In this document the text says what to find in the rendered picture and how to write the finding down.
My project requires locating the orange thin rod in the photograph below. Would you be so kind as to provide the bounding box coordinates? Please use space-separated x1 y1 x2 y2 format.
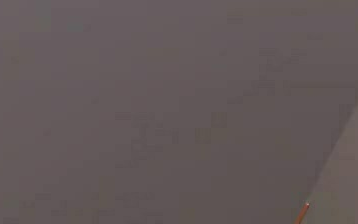
294 201 311 224

